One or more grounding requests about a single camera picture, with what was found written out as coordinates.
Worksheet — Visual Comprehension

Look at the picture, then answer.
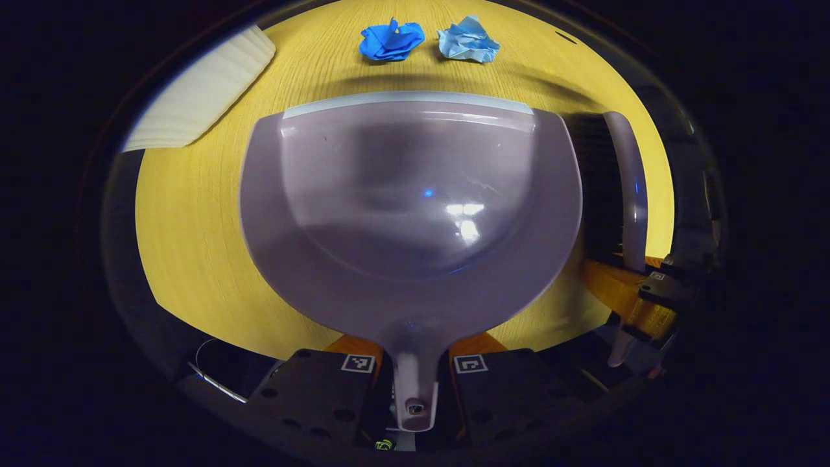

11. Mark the wooden desktop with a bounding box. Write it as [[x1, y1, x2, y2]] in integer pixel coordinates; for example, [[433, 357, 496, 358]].
[[133, 0, 675, 361]]

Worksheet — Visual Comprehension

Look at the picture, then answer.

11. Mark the light blue paper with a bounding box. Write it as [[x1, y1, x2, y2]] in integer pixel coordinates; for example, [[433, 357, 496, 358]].
[[436, 16, 501, 64]]

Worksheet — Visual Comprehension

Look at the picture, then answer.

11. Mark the dark blue paper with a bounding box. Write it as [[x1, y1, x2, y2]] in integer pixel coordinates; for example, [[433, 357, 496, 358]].
[[359, 18, 425, 62]]

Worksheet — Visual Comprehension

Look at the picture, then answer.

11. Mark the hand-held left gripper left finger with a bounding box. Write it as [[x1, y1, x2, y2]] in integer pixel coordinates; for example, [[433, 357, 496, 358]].
[[243, 333, 391, 449]]

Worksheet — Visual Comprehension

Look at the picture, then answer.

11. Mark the lilac plastic dustpan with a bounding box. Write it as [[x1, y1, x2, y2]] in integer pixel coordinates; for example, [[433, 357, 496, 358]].
[[239, 91, 583, 433]]

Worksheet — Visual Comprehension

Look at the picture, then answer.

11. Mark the thin gripper cable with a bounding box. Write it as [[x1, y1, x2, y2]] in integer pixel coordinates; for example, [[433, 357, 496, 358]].
[[188, 337, 250, 404]]

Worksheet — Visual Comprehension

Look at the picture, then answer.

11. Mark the small lilac broom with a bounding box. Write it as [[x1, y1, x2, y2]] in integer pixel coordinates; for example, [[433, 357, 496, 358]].
[[563, 110, 650, 369]]

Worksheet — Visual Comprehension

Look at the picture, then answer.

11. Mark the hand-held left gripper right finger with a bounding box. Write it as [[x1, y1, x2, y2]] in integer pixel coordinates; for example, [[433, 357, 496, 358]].
[[446, 331, 587, 449]]

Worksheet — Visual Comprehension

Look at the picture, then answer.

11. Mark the white ribbed garbage bin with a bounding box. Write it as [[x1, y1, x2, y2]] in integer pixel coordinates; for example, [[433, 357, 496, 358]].
[[123, 25, 277, 153]]

